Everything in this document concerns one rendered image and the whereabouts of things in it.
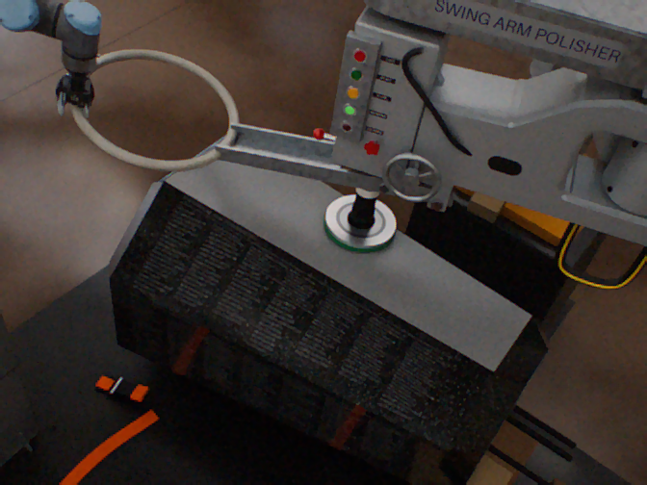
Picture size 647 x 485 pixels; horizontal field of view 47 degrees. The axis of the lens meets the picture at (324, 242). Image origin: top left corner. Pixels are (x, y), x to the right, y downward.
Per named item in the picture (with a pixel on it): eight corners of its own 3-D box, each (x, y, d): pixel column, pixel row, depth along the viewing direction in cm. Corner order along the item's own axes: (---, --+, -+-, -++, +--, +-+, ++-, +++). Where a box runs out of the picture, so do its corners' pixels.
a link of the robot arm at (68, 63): (62, 36, 195) (100, 41, 198) (61, 50, 198) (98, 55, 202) (61, 58, 190) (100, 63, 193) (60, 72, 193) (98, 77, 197)
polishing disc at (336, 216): (343, 255, 212) (343, 252, 211) (314, 205, 224) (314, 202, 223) (407, 240, 219) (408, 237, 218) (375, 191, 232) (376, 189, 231)
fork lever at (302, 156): (462, 172, 209) (464, 158, 206) (448, 216, 196) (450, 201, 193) (238, 129, 226) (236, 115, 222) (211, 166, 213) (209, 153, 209)
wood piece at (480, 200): (486, 178, 259) (491, 167, 256) (513, 190, 257) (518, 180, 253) (465, 210, 247) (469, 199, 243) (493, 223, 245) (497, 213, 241)
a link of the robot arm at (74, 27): (67, -8, 186) (108, 6, 189) (64, 32, 196) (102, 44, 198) (56, 13, 180) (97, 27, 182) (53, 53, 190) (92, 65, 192)
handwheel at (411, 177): (440, 188, 194) (454, 143, 183) (431, 212, 187) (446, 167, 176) (386, 170, 196) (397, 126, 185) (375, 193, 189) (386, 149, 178)
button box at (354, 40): (362, 138, 187) (383, 38, 167) (359, 143, 186) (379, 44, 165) (332, 128, 188) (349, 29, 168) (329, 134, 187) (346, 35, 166)
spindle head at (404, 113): (474, 163, 207) (526, 20, 175) (458, 213, 192) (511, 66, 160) (352, 124, 212) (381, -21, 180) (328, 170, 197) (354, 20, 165)
